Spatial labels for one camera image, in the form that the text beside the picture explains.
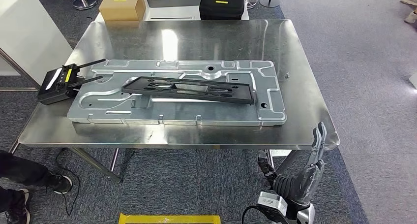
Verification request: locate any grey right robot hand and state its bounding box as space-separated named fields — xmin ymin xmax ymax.
xmin=257 ymin=122 xmax=328 ymax=207

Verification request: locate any black plastic plate part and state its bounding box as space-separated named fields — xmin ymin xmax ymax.
xmin=121 ymin=76 xmax=255 ymax=105

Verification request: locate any stainless steel workbench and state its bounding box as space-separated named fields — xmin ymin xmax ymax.
xmin=8 ymin=19 xmax=340 ymax=184

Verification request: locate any yellow floor tape square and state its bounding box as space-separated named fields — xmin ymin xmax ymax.
xmin=118 ymin=213 xmax=221 ymax=224

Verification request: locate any black box with yellow mark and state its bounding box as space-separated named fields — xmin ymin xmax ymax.
xmin=199 ymin=0 xmax=245 ymax=21

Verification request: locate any person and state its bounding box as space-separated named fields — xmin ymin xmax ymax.
xmin=400 ymin=0 xmax=417 ymax=24
xmin=0 ymin=150 xmax=73 ymax=224

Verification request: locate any stamped sheet metal panel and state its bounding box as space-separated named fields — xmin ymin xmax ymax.
xmin=67 ymin=59 xmax=287 ymax=127

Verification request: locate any brown cardboard box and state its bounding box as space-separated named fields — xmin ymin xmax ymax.
xmin=98 ymin=0 xmax=146 ymax=22

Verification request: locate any black wifi router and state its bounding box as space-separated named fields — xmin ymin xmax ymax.
xmin=37 ymin=59 xmax=107 ymax=106

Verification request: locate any white panel steel-leg table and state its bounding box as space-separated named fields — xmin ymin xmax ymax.
xmin=0 ymin=0 xmax=73 ymax=92

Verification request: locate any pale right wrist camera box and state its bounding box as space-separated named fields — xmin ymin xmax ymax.
xmin=257 ymin=191 xmax=289 ymax=217

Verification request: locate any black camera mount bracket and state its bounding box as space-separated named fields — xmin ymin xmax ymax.
xmin=257 ymin=205 xmax=298 ymax=224

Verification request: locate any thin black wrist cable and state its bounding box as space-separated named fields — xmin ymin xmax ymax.
xmin=241 ymin=205 xmax=261 ymax=224

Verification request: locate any black floor cable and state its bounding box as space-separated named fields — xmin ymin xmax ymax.
xmin=54 ymin=147 xmax=81 ymax=217

